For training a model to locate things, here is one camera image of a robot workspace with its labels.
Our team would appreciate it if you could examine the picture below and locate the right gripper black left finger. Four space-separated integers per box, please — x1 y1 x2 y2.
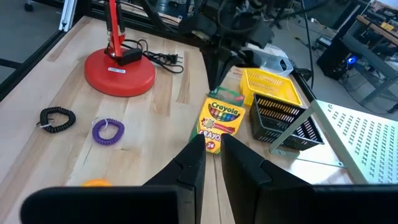
20 134 206 224

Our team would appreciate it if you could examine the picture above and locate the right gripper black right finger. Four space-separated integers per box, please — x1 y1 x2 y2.
220 134 398 224

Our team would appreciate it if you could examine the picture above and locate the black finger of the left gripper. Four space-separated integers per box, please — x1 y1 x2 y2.
208 52 223 90
219 52 239 90

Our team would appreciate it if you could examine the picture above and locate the large Crayola crayon box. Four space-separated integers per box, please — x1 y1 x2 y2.
188 86 247 156

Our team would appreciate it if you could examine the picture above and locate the red desk lamp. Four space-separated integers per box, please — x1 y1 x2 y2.
83 0 157 98

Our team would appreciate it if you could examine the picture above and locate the clear plastic bin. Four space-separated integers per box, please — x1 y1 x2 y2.
244 45 295 78

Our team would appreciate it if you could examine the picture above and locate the yellow plastic basket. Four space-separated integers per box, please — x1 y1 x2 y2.
239 68 303 108

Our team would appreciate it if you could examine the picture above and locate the black plastic basket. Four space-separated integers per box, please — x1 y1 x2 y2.
249 93 325 152

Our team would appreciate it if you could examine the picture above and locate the grey power adapter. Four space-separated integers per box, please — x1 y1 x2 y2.
315 35 333 48

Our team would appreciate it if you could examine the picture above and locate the black computer tower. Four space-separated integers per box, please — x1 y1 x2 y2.
316 37 366 83

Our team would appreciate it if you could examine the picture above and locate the green perforated metal shelf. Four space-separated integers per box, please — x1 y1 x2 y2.
268 99 398 185

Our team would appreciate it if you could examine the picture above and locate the wood-topped black workbench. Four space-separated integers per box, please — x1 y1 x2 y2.
338 14 398 114

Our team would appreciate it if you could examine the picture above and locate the silver aluminium bar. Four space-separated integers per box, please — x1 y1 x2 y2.
58 0 78 33

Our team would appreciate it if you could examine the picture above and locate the orange coil wrist keychain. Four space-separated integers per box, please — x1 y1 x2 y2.
81 177 112 188

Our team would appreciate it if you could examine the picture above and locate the purple coil wrist keychain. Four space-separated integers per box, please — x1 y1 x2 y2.
91 117 126 146

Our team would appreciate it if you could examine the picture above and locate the black lamp power cord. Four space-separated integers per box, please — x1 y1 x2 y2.
119 38 185 75

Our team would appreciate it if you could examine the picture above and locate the black coil wrist keychain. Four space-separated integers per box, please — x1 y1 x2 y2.
36 106 77 134

